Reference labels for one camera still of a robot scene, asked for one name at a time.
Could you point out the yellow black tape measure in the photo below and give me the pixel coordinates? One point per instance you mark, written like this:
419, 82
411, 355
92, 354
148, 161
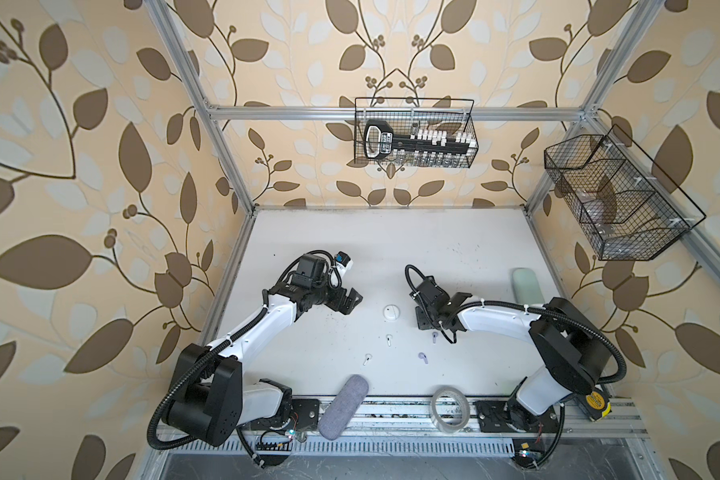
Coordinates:
596, 405

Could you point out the black tool with white sockets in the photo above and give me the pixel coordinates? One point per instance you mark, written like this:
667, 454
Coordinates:
379, 141

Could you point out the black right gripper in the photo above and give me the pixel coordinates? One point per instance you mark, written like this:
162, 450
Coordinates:
421, 323

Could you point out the black wire basket right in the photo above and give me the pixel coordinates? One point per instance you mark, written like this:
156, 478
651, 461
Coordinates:
628, 206

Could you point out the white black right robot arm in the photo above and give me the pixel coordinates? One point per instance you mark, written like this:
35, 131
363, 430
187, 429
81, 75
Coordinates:
577, 356

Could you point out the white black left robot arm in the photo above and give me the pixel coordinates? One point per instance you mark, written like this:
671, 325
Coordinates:
209, 397

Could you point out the black wire basket back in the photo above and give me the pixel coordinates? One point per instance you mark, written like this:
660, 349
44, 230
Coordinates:
447, 113

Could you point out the grey fabric glasses case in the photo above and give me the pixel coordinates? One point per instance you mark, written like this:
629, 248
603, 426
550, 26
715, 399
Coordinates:
343, 407

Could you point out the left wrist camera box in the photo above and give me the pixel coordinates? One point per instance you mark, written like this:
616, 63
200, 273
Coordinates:
344, 260

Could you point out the white round earbud case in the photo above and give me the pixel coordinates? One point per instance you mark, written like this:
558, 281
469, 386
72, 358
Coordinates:
391, 313

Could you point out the green glasses case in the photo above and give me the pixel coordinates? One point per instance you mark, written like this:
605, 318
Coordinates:
526, 288

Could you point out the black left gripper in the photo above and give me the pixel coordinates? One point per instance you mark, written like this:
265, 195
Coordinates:
349, 304

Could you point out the clear tape roll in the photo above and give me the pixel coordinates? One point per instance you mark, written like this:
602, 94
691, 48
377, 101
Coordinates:
449, 410

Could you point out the black wire basket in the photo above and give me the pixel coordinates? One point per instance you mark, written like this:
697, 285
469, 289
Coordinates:
628, 206
447, 113

